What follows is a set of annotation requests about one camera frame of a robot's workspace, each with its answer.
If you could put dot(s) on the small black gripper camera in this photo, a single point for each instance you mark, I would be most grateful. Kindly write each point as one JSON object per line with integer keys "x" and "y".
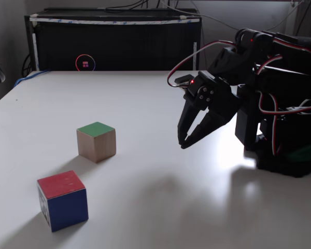
{"x": 182, "y": 80}

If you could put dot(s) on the green-topped wooden cube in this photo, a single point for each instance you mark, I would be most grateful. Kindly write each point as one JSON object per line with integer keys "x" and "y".
{"x": 97, "y": 141}

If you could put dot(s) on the black computer case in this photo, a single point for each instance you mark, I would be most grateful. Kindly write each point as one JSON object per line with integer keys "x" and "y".
{"x": 114, "y": 44}

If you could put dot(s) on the red and blue cube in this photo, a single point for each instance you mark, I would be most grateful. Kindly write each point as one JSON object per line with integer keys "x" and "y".
{"x": 64, "y": 202}

